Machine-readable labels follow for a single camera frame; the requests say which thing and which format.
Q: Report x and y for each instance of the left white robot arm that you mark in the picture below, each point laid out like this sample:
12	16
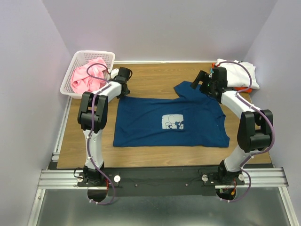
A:
92	118

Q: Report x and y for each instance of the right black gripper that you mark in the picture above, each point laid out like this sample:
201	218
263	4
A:
201	76

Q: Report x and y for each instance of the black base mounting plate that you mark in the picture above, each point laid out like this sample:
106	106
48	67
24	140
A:
156	181

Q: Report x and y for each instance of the white plastic laundry basket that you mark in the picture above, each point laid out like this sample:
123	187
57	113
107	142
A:
81	58

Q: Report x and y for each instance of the pink t-shirt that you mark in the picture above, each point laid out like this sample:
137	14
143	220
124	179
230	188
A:
89	77

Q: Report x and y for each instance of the white folded t-shirt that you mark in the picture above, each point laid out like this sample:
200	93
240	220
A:
237	76

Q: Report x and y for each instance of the orange folded t-shirt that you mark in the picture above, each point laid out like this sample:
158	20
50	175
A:
246	90

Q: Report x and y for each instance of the aluminium frame rail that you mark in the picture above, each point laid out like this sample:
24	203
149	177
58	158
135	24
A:
266	177

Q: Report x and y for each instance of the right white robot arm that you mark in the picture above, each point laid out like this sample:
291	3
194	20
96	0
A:
255	131

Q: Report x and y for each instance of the left aluminium side rail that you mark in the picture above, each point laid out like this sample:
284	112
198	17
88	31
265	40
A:
59	140

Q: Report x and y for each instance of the dark blue printed t-shirt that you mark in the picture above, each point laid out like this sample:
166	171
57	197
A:
192	119

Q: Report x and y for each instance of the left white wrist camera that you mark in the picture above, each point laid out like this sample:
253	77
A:
114	73

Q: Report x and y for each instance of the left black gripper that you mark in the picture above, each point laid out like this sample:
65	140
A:
127	92

